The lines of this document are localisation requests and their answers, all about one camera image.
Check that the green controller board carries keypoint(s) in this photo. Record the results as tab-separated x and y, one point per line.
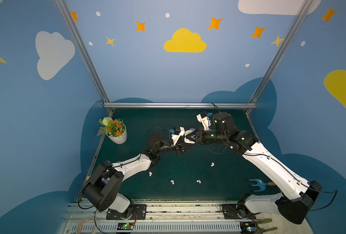
248	228
125	226

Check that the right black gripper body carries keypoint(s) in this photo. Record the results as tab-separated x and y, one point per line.
200	135

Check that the beige cloth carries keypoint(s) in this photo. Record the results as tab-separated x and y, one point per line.
286	227

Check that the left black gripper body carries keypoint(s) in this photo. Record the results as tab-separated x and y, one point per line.
177	146

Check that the green handled pliers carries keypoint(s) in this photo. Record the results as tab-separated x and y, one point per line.
264	226

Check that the white pot with flowers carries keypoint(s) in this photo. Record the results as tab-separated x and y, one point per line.
114	129

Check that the left green controller board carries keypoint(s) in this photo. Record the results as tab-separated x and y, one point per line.
125	226

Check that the blue garden fork tool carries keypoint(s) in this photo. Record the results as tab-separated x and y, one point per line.
260	185

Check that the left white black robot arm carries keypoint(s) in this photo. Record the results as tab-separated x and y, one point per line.
102	187

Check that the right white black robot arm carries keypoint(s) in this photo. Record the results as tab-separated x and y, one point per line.
296	196

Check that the right green controller board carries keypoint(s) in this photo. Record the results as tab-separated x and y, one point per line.
248	228

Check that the white earbud charging case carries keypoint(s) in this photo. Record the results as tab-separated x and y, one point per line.
190	137

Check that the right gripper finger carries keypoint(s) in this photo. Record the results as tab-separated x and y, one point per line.
188	140
191	133

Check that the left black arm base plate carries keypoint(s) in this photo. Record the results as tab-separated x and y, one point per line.
133	211

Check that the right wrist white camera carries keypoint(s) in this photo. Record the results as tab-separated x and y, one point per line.
204	118

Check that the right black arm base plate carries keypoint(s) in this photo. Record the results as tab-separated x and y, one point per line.
231	211

